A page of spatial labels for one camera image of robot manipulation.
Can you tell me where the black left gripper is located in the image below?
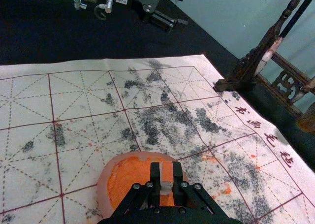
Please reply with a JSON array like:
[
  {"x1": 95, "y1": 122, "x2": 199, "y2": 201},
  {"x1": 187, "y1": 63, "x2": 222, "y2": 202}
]
[{"x1": 97, "y1": 0, "x2": 189, "y2": 34}]

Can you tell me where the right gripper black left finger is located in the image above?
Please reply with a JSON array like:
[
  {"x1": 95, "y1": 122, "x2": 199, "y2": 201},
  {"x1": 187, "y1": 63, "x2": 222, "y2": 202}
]
[{"x1": 113, "y1": 161, "x2": 161, "y2": 219}]

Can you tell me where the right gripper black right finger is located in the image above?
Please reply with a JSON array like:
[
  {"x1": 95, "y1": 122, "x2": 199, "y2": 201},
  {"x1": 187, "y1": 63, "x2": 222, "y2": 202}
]
[{"x1": 172, "y1": 161, "x2": 223, "y2": 216}]

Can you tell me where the small white stone seal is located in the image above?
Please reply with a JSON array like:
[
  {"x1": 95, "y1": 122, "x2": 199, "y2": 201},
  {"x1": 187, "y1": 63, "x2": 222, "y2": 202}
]
[{"x1": 158, "y1": 162, "x2": 174, "y2": 195}]

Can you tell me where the pink dish of orange paste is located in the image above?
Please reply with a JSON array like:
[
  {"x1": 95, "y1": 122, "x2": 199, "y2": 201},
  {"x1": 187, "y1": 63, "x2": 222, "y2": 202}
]
[{"x1": 96, "y1": 152, "x2": 190, "y2": 221}]

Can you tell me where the white felt mat, red grid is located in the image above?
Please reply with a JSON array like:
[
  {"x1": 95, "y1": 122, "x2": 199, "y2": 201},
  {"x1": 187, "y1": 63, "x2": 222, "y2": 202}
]
[{"x1": 0, "y1": 53, "x2": 315, "y2": 224}]

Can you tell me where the dark carved wooden brush rack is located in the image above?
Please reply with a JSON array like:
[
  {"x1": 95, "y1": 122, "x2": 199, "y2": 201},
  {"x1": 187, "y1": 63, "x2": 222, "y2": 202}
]
[{"x1": 212, "y1": 0, "x2": 315, "y2": 119}]

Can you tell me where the black table cloth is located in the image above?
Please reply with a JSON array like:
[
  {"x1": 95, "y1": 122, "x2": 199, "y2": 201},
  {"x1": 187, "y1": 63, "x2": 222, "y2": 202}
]
[{"x1": 0, "y1": 0, "x2": 315, "y2": 165}]

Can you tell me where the brown round object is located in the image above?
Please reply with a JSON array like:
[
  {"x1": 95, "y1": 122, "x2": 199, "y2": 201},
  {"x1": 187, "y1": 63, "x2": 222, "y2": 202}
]
[{"x1": 297, "y1": 107, "x2": 315, "y2": 134}]

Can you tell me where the thin cable with silver plug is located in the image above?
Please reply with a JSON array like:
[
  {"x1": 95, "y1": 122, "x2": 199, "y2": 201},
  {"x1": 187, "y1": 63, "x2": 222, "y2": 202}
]
[{"x1": 94, "y1": 0, "x2": 115, "y2": 21}]

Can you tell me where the black-handled brush, pale tip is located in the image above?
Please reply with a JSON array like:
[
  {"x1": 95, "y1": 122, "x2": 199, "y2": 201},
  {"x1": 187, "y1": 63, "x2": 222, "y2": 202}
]
[{"x1": 255, "y1": 0, "x2": 315, "y2": 75}]

